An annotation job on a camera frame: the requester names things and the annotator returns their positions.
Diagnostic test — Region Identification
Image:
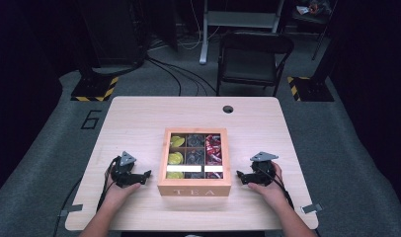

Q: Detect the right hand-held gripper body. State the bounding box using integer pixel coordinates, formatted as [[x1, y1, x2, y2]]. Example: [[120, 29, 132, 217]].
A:
[[249, 150, 280, 187]]

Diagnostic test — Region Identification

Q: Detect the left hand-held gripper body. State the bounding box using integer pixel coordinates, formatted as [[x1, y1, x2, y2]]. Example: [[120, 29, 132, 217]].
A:
[[109, 150, 138, 190]]

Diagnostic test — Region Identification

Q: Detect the wooden tea box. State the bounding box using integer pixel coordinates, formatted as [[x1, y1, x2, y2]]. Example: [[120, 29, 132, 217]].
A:
[[157, 127, 232, 198]]

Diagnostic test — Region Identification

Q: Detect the person's right hand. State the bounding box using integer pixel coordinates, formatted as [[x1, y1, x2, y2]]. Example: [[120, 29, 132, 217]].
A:
[[247, 162, 290, 209]]

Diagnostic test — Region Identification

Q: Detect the person's left hand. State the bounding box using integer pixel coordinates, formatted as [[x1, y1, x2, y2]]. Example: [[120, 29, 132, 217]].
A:
[[104, 165, 142, 210]]

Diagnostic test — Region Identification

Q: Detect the grey tape strip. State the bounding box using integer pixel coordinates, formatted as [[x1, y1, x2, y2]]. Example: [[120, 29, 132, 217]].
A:
[[300, 202, 324, 214], [58, 203, 84, 218]]

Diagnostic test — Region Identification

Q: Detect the black striped stand base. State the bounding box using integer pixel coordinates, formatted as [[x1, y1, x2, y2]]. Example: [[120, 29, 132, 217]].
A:
[[286, 75, 336, 103], [70, 75, 120, 103]]

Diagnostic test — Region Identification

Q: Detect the black folding chair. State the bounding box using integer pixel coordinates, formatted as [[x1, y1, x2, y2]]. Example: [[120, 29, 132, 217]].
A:
[[216, 31, 295, 98]]

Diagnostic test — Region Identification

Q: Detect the dark equipment cabinet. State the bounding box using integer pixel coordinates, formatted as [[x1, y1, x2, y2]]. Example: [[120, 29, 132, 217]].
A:
[[78, 0, 148, 68]]

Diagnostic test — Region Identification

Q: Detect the dark cluttered side table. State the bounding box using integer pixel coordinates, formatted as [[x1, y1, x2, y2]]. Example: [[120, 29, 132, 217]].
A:
[[288, 0, 338, 62]]

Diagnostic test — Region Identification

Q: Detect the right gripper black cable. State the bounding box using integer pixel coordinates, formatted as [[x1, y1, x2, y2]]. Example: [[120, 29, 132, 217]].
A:
[[258, 167, 295, 210]]

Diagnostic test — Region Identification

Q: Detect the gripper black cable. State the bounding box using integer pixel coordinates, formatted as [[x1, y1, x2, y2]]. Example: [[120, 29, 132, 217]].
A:
[[96, 156, 121, 212], [258, 167, 295, 210]]

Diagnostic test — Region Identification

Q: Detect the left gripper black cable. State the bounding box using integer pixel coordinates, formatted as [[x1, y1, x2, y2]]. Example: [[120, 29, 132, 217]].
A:
[[96, 156, 121, 212]]

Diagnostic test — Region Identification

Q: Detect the black floor cable bundle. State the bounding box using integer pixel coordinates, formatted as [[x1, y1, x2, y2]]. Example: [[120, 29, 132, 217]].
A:
[[146, 56, 210, 97]]

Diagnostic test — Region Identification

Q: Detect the white cable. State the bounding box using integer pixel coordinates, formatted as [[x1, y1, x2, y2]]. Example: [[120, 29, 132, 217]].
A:
[[178, 0, 221, 51]]

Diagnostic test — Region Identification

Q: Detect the white metal desk frame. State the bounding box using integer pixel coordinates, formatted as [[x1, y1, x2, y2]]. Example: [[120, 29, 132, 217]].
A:
[[199, 0, 285, 65]]

